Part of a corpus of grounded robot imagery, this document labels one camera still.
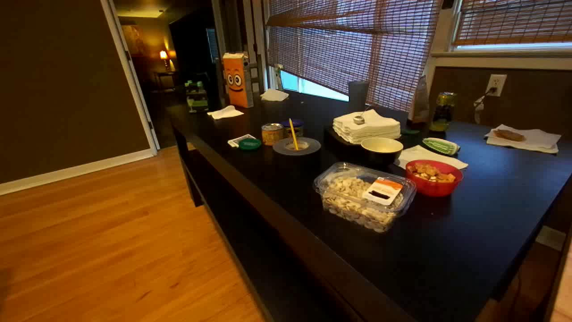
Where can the white green scrub brush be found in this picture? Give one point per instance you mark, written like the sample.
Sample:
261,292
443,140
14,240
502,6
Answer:
440,145

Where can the orange carton with face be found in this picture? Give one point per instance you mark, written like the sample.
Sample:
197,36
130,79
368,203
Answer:
236,81

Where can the large bamboo window blind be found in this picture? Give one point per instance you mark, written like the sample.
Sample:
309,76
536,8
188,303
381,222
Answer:
357,47

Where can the black bowl white inside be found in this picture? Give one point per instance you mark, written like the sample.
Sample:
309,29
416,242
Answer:
381,149

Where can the green round lid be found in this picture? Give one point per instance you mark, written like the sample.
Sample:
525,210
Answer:
250,145

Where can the black tray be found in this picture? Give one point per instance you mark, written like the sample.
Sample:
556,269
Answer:
341,145

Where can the white napkin under cookie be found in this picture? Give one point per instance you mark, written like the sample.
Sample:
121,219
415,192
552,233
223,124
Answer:
538,140

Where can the small folded white napkin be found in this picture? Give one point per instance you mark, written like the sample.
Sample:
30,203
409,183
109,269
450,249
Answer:
225,111

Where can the flat white napkin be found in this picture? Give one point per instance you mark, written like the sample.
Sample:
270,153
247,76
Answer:
416,156

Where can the red bowl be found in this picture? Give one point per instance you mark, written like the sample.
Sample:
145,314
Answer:
433,183

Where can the small tin can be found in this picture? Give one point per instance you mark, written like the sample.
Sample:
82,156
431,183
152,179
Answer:
272,135

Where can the glass jar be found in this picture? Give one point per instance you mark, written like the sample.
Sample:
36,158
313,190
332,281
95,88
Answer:
441,113

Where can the white wall outlet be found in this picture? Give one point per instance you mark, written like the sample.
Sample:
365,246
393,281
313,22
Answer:
495,85

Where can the small white card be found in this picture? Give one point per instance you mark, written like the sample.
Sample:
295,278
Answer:
236,140

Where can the small bamboo window blind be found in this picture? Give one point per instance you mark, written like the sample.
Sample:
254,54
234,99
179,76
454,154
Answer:
511,20

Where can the stack of white napkins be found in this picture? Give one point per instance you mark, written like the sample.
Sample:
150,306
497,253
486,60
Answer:
372,129

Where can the brown cookie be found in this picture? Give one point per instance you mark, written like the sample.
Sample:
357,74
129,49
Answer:
509,135

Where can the white door frame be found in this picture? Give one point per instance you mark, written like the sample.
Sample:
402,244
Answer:
134,90

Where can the clear plastic food container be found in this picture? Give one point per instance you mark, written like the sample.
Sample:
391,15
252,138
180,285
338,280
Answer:
350,199

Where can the dark cup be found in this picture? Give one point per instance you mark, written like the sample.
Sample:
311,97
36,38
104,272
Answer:
357,92

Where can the glowing wall lamp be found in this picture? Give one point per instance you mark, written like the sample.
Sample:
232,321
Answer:
163,54

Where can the wooden stick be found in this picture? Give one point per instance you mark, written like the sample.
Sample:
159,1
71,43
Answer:
293,135

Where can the grey round plate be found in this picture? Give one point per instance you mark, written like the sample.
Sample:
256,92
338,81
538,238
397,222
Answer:
309,147

